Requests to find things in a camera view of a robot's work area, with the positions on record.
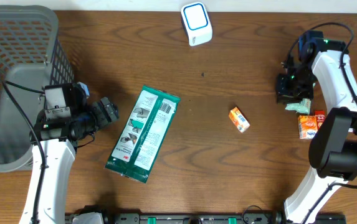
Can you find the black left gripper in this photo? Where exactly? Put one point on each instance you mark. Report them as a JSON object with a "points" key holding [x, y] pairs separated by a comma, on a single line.
{"points": [[109, 114]]}

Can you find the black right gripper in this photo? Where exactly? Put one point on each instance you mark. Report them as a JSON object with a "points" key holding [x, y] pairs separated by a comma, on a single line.
{"points": [[285, 94]]}

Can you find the light green wipes pack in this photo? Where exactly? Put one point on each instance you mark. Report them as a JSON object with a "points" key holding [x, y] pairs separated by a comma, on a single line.
{"points": [[302, 107]]}

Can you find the green 3M product pouch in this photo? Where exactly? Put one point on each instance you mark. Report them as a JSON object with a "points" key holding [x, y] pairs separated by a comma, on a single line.
{"points": [[139, 143]]}

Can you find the red Nescafe stick box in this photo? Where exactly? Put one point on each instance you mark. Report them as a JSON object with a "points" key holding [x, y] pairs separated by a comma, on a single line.
{"points": [[320, 117]]}

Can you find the orange white small packet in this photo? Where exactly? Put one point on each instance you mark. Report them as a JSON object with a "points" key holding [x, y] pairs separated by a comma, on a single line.
{"points": [[307, 126]]}

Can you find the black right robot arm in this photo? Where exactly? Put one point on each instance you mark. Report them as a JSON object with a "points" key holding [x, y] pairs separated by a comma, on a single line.
{"points": [[333, 150]]}

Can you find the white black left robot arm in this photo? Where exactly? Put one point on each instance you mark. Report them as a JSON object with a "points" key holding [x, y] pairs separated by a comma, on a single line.
{"points": [[66, 119]]}

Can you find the white cube barcode scanner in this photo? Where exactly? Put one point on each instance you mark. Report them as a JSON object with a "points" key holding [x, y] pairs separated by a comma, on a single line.
{"points": [[196, 23]]}

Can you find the grey plastic shopping basket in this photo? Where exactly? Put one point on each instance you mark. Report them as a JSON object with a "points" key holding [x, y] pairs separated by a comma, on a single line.
{"points": [[31, 57]]}

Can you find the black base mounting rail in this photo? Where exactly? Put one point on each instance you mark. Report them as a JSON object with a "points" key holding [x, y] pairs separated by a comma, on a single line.
{"points": [[134, 218]]}

